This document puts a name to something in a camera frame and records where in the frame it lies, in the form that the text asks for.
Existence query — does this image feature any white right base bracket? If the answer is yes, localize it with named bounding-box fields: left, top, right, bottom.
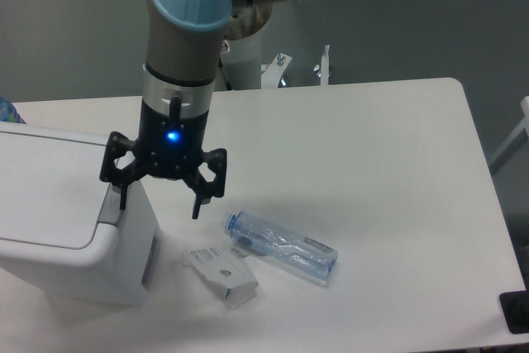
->
left=260, top=53, right=293, bottom=89

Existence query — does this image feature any white far-right base bracket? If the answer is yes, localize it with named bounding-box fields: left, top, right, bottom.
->
left=313, top=44, right=331, bottom=86

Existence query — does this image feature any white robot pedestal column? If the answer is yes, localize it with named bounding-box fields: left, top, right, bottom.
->
left=217, top=1, right=274, bottom=92

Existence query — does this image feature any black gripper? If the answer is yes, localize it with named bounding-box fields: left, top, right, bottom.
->
left=98, top=98, right=228, bottom=221

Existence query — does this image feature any white frame at right edge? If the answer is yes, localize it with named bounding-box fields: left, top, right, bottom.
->
left=488, top=96, right=528, bottom=176

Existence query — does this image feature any crushed white paper carton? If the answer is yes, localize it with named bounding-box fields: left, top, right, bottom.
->
left=181, top=247, right=259, bottom=309

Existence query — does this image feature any white push-top trash can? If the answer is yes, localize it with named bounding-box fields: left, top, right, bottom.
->
left=1, top=122, right=162, bottom=305

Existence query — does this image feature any black cable on pedestal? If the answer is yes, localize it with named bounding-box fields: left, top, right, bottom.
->
left=217, top=61, right=233, bottom=91

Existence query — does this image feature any black box at table corner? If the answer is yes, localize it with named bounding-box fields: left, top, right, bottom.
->
left=499, top=290, right=528, bottom=335

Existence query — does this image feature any blue patterned object left edge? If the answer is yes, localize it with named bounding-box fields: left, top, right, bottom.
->
left=0, top=97, right=26, bottom=124

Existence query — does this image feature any clear blue plastic bottle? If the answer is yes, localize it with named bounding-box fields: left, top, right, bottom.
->
left=220, top=211, right=338, bottom=284

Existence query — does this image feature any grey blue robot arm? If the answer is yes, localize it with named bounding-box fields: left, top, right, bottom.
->
left=100, top=0, right=285, bottom=210

